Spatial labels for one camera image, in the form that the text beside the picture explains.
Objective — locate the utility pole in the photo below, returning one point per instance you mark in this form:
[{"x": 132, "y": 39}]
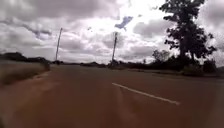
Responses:
[
  {"x": 58, "y": 44},
  {"x": 114, "y": 46}
]

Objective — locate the white painted road line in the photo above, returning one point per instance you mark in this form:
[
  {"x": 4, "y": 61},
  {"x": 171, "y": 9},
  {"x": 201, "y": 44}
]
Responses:
[{"x": 146, "y": 94}]

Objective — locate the reddish brown asphalt road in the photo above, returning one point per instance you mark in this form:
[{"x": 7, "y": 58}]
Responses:
[{"x": 83, "y": 103}]

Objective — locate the small tree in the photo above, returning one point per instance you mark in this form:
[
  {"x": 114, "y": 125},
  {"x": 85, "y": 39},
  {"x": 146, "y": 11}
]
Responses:
[{"x": 160, "y": 55}]

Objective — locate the dark roadside bushes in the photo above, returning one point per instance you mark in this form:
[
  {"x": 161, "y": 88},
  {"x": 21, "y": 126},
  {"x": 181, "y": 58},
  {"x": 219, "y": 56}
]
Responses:
[{"x": 186, "y": 66}]

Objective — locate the tall dark tree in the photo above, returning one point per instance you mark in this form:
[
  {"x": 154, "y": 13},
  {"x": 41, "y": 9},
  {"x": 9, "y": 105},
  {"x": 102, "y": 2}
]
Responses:
[{"x": 186, "y": 33}]

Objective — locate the distant dark tree line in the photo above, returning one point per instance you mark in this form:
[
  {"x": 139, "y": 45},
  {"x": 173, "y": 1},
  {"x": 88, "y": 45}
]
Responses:
[{"x": 20, "y": 57}]

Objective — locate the dry grass verge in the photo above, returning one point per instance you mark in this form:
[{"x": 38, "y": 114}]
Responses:
[{"x": 16, "y": 71}]

